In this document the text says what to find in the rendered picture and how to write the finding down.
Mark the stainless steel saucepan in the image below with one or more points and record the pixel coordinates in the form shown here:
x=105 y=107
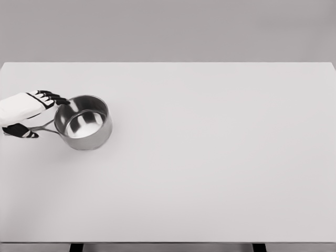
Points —
x=86 y=123

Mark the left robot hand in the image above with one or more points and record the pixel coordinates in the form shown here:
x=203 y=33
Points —
x=22 y=107

